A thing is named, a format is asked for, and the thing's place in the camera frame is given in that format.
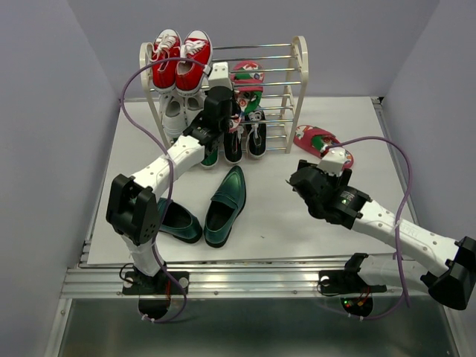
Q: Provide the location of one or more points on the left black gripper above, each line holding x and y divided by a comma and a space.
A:
233, 106

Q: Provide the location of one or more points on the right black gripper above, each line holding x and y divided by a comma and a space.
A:
337, 181

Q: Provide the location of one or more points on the pink patterned flip-flop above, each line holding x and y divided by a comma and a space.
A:
315, 141
248, 79

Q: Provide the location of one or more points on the black canvas sneaker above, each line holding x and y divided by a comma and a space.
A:
257, 131
232, 147

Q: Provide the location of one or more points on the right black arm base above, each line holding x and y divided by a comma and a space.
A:
356, 296

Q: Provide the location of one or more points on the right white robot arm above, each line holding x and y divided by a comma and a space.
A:
440, 266

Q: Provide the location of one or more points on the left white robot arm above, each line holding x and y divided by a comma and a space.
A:
132, 208

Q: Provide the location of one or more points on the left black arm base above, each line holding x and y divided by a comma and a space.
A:
161, 298

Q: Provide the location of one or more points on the cream metal shoe rack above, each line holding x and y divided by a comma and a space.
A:
284, 88

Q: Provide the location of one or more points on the right white sneaker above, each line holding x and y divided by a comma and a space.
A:
194, 103

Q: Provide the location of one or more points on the white sneaker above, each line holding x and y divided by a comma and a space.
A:
194, 103
171, 113

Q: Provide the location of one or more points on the right green canvas sneaker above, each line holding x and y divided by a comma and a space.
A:
210, 161

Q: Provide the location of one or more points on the left white sneaker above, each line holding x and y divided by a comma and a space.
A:
171, 113

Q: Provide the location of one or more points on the right red canvas sneaker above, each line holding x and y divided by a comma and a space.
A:
196, 52

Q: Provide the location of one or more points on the red canvas sneaker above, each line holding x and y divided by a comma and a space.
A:
196, 52
165, 48

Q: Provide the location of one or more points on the left red canvas sneaker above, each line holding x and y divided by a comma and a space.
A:
165, 48

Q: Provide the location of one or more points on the right green leather loafer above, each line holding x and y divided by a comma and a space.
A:
226, 204

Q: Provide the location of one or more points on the green leather loafer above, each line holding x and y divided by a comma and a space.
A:
179, 222
226, 204

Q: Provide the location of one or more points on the left green leather loafer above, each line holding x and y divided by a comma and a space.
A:
179, 222

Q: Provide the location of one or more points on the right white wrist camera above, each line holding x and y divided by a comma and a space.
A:
333, 163

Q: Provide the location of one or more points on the aluminium mounting rail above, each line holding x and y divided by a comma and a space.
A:
249, 279

